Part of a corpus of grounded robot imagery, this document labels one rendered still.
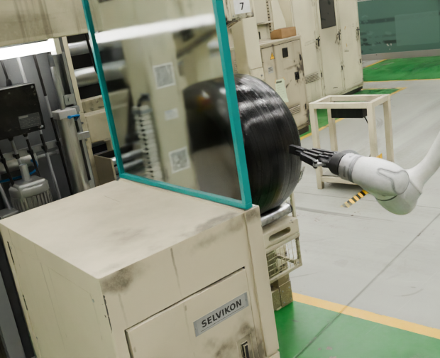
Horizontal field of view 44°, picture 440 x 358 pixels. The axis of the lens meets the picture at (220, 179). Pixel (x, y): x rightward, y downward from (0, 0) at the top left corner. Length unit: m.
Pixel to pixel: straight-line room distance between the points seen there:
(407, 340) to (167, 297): 2.03
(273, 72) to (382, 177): 5.15
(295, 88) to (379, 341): 4.66
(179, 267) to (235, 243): 0.15
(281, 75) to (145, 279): 5.95
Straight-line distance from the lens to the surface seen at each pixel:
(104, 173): 2.29
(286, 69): 6.98
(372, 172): 1.70
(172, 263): 1.09
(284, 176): 1.99
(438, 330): 3.07
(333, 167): 1.80
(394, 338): 3.01
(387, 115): 4.97
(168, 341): 1.14
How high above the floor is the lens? 1.68
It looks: 17 degrees down
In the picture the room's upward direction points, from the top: 9 degrees counter-clockwise
